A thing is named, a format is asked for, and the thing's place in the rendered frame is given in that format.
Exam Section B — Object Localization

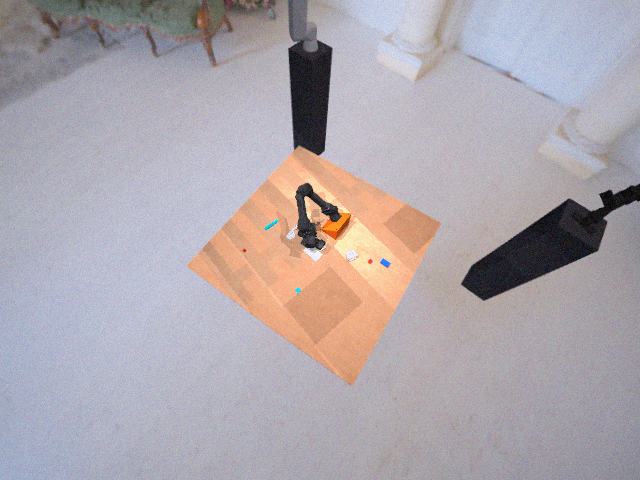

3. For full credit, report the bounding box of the cyan rectangular bar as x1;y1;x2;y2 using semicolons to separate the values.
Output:
264;219;278;230

